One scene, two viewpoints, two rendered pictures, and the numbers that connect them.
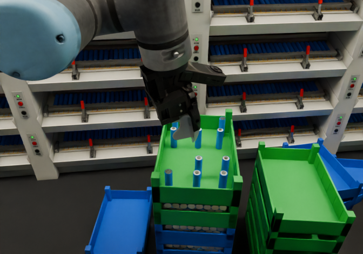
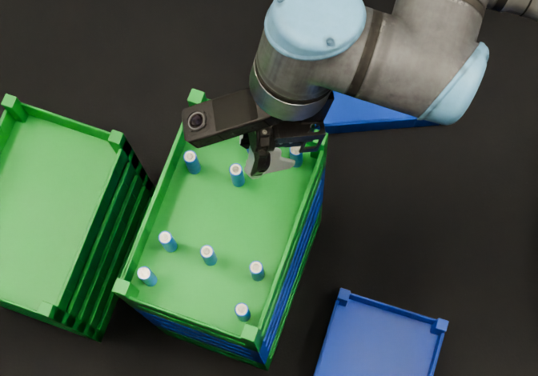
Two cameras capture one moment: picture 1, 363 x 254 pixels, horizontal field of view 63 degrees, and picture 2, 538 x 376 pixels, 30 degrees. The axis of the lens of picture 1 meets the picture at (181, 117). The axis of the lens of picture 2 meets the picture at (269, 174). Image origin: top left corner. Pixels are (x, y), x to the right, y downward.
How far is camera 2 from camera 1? 1.22 m
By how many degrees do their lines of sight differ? 70
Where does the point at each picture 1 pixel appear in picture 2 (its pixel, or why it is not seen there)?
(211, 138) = (173, 279)
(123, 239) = (370, 358)
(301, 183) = (13, 226)
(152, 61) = not seen: hidden behind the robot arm
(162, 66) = not seen: hidden behind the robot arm
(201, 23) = not seen: outside the picture
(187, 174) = (254, 190)
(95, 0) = (396, 10)
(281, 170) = (30, 270)
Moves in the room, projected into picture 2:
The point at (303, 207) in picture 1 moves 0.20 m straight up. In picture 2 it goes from (49, 175) to (14, 138)
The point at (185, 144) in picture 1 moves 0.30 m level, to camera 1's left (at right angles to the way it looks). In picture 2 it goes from (234, 274) to (444, 332)
